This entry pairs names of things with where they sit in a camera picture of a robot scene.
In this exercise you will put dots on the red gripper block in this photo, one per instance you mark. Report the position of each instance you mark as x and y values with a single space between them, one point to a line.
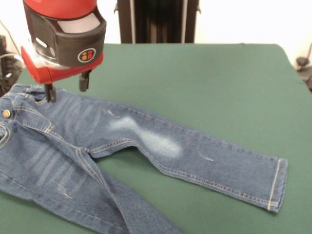
48 74

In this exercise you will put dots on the blue denim jeans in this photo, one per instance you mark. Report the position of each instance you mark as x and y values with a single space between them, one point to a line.
122 151

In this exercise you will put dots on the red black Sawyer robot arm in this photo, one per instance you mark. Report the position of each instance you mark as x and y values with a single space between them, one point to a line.
65 31

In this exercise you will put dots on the black wheeled chair base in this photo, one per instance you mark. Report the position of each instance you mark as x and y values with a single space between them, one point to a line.
302 61
7 70

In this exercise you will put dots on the dark green table cloth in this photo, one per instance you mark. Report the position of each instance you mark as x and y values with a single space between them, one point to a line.
195 85

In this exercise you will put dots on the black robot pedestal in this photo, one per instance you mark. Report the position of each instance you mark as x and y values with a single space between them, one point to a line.
158 22

